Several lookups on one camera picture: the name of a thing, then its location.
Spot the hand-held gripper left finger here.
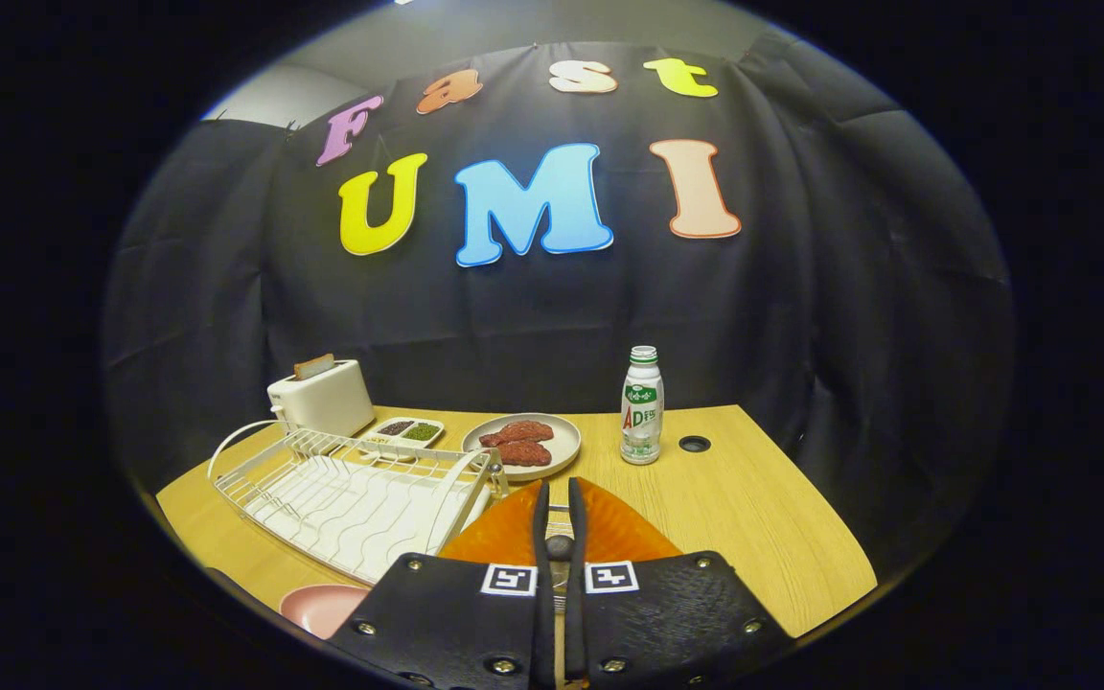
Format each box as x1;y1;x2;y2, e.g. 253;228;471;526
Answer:
327;479;553;690

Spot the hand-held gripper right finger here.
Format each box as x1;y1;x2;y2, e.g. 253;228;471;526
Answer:
563;476;793;690

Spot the wooden handled metal spoon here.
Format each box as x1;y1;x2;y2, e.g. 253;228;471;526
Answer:
546;533;576;614

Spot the pink plate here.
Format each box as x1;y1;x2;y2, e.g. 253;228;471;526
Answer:
279;585;373;641

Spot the white wire dish rack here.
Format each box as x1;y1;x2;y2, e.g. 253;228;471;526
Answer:
207;419;510;587

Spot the white divided snack dish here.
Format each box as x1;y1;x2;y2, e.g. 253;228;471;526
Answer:
360;417;446;456

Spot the beige round plate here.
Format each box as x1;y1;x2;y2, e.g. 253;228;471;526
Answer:
462;413;583;482

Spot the white drip tray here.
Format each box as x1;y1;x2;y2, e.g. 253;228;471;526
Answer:
255;460;495;582

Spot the brown meat piece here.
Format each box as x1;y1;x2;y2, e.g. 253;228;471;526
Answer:
478;421;555;449
497;440;553;468

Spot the white green label bottle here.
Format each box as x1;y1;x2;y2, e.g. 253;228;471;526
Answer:
620;346;665;466

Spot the white toaster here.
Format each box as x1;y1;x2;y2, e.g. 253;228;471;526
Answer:
266;355;377;439

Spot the black backdrop cloth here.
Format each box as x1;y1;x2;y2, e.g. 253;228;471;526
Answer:
100;38;1015;576

